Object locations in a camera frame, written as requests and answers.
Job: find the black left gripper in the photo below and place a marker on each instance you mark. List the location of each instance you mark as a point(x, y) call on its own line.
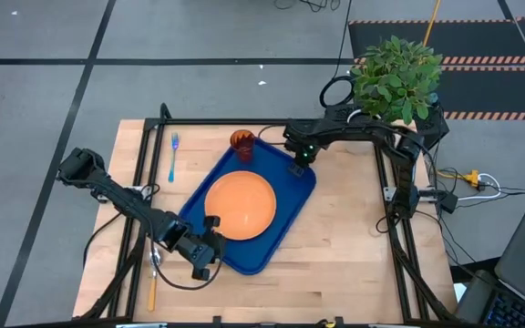
point(203, 250)

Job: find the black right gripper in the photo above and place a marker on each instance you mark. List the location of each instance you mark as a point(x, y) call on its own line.
point(303, 143)

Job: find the blue plastic tray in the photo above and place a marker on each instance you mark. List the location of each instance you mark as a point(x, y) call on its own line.
point(285, 182)

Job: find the orange plate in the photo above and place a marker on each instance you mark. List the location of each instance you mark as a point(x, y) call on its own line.
point(239, 205)

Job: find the red translucent cup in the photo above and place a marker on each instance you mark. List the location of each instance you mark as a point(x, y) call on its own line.
point(243, 143)

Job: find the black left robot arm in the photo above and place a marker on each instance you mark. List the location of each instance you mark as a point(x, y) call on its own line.
point(107, 187)

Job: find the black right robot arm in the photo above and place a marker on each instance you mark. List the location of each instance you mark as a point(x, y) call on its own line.
point(358, 130)

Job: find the white plant pot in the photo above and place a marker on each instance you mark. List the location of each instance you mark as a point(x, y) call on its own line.
point(353, 114)

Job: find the green leafy plant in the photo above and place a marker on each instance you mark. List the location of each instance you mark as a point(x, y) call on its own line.
point(394, 77)

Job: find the black power adapter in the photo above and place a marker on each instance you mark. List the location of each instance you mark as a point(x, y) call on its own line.
point(448, 202)

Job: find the yellow power plug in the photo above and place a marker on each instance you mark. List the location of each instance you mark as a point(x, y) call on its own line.
point(472, 177)

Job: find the black hazard-striped floor mat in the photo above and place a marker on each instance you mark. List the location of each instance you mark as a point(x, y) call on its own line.
point(481, 91)

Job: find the grey rounded object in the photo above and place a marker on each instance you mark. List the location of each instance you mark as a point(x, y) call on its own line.
point(474, 296)

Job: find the backlit black keyboard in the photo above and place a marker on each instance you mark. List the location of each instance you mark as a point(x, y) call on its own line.
point(513, 312)

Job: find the black aluminium table frame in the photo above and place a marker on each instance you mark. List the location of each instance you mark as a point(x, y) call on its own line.
point(226, 121)

